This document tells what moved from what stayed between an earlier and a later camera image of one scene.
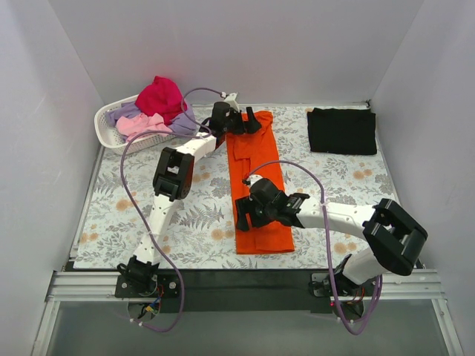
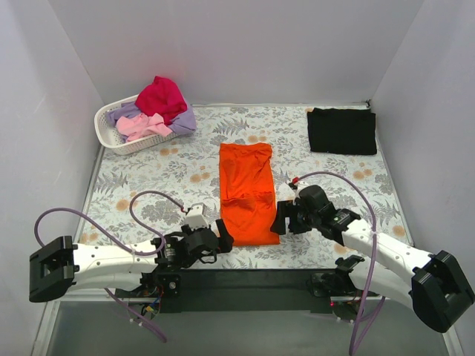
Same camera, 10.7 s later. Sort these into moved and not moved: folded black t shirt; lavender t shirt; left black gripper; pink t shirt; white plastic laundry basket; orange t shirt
Moved: left black gripper; orange t shirt
Not moved: lavender t shirt; white plastic laundry basket; folded black t shirt; pink t shirt
